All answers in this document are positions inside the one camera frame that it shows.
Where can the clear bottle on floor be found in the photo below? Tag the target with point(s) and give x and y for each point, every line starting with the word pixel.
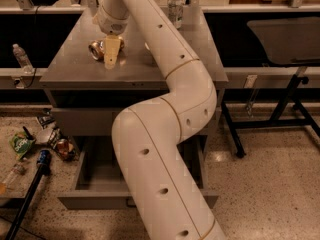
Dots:
pixel 10 181

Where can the black pole with blue grip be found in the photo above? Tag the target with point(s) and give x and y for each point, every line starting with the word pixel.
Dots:
pixel 43 168

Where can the green snack bag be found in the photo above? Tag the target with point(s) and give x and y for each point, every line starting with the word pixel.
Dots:
pixel 21 144

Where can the closed grey top drawer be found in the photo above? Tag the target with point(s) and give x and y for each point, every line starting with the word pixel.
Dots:
pixel 99 121

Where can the grey metal drawer cabinet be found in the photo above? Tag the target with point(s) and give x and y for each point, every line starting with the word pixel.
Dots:
pixel 75 80

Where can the red can on floor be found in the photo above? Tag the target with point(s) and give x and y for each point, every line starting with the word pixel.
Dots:
pixel 63 148

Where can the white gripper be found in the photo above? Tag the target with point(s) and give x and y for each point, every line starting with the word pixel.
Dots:
pixel 109 23

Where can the clear plastic water bottle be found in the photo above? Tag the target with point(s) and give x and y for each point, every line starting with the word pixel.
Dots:
pixel 23 59

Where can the dark snack packet on floor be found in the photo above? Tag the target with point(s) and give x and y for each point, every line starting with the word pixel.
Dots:
pixel 45 120

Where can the open grey middle drawer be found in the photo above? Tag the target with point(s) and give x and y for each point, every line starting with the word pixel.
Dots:
pixel 99 185

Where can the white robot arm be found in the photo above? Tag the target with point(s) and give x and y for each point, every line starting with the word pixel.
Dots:
pixel 169 201

